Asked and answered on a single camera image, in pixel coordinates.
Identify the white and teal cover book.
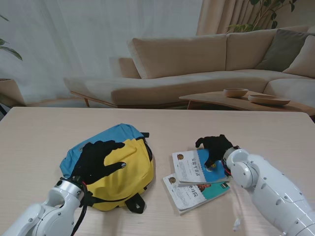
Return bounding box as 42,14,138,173
162,173,231,216

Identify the tall green leafy plant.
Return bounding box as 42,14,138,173
226,0,298,34

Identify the green plant with long leaves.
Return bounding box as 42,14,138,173
0,13,23,61

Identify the white and blue cover book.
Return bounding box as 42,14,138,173
171,148,231,187

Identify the beige sofa cushion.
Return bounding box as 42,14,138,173
282,34,315,79

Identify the wide shallow wooden bowl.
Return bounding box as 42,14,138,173
247,94,291,106

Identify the small white paper scrap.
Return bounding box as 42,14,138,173
232,217,243,232

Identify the red and black left arm cable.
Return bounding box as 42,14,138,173
71,181,94,236

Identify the beige pleated curtain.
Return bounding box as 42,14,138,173
196,0,279,36

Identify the beige plant pot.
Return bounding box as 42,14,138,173
0,78,25,107

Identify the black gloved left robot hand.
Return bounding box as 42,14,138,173
72,140,127,185

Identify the beige sectional sofa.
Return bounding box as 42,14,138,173
63,24,315,109

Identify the small wooden bowl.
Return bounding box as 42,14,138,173
223,88,249,98

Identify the wooden coffee table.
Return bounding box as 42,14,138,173
179,90,315,118

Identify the sheer white curtain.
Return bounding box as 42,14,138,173
0,0,205,106

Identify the yellow and blue school bag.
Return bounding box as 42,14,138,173
60,123,155,214

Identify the grey sofa cushion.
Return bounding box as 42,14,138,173
254,29,315,72

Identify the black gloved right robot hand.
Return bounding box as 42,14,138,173
195,134,234,170

